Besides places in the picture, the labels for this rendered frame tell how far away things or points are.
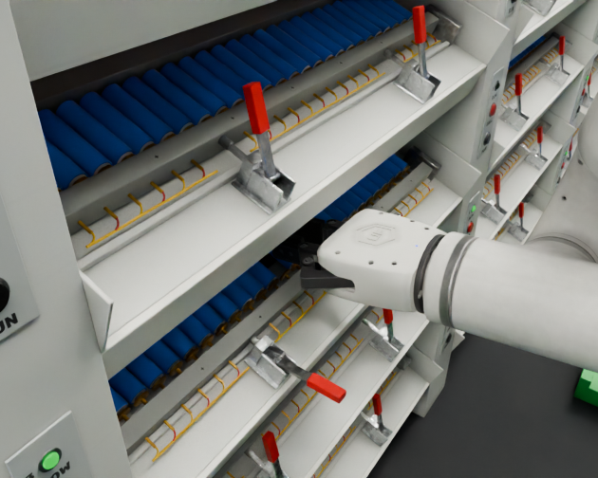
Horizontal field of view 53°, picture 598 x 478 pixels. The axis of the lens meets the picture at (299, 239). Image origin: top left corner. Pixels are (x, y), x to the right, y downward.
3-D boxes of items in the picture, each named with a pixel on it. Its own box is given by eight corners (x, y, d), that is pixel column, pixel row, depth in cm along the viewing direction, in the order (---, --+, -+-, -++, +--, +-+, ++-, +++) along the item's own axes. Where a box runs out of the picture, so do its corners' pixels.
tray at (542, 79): (572, 82, 136) (614, 28, 126) (472, 193, 95) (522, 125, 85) (497, 33, 141) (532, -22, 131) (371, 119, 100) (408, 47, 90)
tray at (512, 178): (551, 158, 147) (588, 114, 137) (454, 286, 106) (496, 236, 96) (483, 111, 151) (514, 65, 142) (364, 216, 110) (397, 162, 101)
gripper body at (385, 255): (468, 216, 56) (364, 195, 62) (420, 271, 49) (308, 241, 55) (465, 282, 60) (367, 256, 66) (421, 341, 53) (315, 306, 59)
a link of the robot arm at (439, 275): (489, 218, 54) (457, 212, 56) (450, 267, 48) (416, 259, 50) (484, 294, 58) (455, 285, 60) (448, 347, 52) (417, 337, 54)
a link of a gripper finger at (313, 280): (389, 269, 55) (363, 242, 60) (312, 293, 53) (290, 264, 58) (389, 280, 56) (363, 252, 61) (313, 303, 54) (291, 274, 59)
